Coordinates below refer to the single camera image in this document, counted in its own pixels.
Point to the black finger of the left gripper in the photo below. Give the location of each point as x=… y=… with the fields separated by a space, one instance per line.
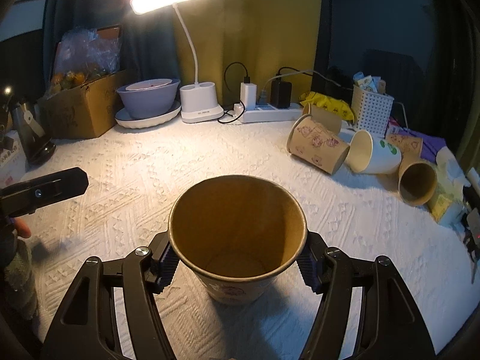
x=28 y=196

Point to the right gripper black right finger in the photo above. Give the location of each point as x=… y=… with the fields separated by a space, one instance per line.
x=372 y=294

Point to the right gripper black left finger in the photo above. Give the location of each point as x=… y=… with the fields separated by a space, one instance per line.
x=86 y=324

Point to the brown paper cup pig print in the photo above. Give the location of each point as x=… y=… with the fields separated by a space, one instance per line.
x=237 y=233

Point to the brown cartoon paper cup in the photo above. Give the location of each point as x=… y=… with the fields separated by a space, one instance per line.
x=315 y=144

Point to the brown paper cup open mouth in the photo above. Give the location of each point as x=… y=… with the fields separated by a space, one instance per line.
x=417 y=180

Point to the white paper cup green print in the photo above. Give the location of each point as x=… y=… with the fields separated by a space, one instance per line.
x=370 y=154

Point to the brown paper cup bear print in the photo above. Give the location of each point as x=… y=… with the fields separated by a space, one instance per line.
x=406 y=144

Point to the brown paper cup behind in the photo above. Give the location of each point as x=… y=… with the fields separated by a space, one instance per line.
x=329 y=120

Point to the person left hand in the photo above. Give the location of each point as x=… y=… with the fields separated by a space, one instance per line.
x=22 y=228

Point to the cardboard box with fruit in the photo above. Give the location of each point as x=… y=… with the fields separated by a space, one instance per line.
x=81 y=99

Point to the white plate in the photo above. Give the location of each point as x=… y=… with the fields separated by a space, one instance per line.
x=125 y=120

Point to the yellow tissue pack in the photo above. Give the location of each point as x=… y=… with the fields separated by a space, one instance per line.
x=445 y=208

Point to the lavender bowl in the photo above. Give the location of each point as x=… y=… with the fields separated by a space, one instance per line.
x=149 y=98

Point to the purple cloth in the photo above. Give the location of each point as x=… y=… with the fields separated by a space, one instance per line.
x=430 y=144

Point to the white perforated plastic basket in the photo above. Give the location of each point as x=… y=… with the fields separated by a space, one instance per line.
x=371 y=111

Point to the yellow plastic bag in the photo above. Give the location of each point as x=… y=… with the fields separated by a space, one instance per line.
x=314 y=101

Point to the white power strip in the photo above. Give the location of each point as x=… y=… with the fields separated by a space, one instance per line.
x=268 y=113

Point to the white charger adapter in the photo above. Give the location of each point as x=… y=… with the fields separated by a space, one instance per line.
x=248 y=93

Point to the black charger adapter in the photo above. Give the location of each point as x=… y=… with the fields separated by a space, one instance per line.
x=280 y=94

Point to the yellow curtain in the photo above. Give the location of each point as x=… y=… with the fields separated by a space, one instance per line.
x=224 y=40

